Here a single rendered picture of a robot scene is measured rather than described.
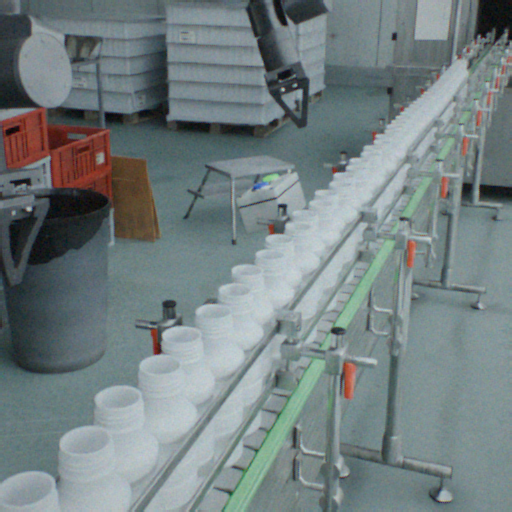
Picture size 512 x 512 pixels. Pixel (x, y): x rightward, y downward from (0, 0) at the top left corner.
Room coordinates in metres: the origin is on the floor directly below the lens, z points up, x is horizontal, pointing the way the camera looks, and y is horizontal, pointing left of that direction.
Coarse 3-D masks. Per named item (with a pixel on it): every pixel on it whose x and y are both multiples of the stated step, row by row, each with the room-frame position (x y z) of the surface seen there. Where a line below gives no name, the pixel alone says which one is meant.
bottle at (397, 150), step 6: (390, 132) 1.67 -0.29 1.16; (396, 132) 1.67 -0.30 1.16; (396, 138) 1.64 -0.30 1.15; (396, 144) 1.64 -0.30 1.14; (396, 150) 1.63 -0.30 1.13; (402, 150) 1.64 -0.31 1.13; (396, 156) 1.62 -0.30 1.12; (402, 156) 1.63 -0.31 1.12; (402, 168) 1.63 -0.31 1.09; (396, 174) 1.63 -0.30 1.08; (402, 174) 1.64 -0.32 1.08; (396, 180) 1.63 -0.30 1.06; (402, 180) 1.64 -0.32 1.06; (396, 186) 1.63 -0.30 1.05; (402, 186) 1.65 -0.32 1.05; (396, 192) 1.63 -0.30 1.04; (396, 204) 1.63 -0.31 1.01
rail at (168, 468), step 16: (480, 64) 3.44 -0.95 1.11; (416, 144) 1.77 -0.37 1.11; (400, 192) 1.60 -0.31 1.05; (352, 224) 1.16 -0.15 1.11; (320, 272) 0.97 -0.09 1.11; (304, 288) 0.89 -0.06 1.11; (336, 288) 1.06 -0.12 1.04; (288, 304) 0.84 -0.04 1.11; (272, 336) 0.77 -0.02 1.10; (304, 336) 0.90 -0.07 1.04; (256, 352) 0.72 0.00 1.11; (240, 368) 0.68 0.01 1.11; (272, 384) 0.78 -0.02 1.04; (224, 400) 0.64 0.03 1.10; (208, 416) 0.60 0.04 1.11; (256, 416) 0.72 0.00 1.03; (192, 432) 0.57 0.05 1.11; (240, 432) 0.68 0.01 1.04; (176, 448) 0.55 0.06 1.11; (176, 464) 0.54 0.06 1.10; (224, 464) 0.64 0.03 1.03; (160, 480) 0.51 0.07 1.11; (208, 480) 0.60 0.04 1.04; (144, 496) 0.49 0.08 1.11; (192, 496) 0.58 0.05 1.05
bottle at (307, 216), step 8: (296, 216) 1.03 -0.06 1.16; (304, 216) 1.06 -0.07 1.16; (312, 216) 1.05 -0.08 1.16; (312, 224) 1.02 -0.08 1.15; (320, 240) 1.04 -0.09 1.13; (312, 248) 1.01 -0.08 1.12; (320, 248) 1.02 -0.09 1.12; (320, 256) 1.02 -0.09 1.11; (320, 280) 1.02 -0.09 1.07; (320, 288) 1.02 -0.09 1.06; (320, 296) 1.03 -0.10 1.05; (320, 304) 1.02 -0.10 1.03
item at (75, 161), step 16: (48, 128) 4.32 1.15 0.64; (64, 128) 4.29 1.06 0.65; (80, 128) 4.27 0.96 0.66; (96, 128) 4.24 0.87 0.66; (48, 144) 4.32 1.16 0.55; (64, 144) 4.29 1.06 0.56; (80, 144) 3.92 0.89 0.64; (96, 144) 4.08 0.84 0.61; (64, 160) 3.76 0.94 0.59; (80, 160) 3.91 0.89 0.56; (96, 160) 4.06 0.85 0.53; (64, 176) 3.75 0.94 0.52; (80, 176) 3.90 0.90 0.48
